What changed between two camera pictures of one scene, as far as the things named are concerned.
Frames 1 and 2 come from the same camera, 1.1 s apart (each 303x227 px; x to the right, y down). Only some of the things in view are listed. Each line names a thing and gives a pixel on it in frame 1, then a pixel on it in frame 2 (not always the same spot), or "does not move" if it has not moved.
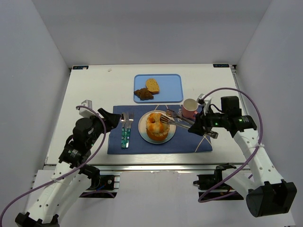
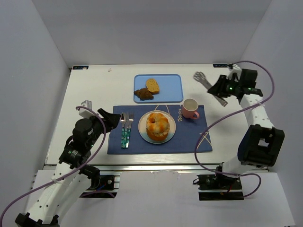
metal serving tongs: x=171 y=113 → x=201 y=77
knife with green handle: x=125 y=132 does not move
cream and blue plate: x=142 y=130 does not move
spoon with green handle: x=122 y=119 does not move
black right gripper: x=201 y=126 → x=219 y=86
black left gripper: x=105 y=120 does not move
